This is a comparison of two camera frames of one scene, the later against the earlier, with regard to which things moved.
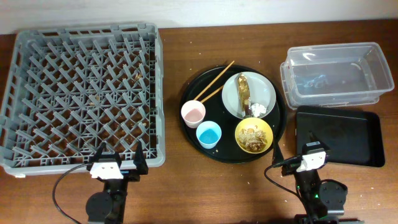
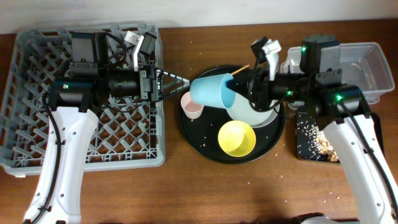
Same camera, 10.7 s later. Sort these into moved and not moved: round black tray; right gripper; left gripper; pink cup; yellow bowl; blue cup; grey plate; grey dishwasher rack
Moved: grey plate; pink cup; yellow bowl; right gripper; blue cup; left gripper
Not moved: round black tray; grey dishwasher rack
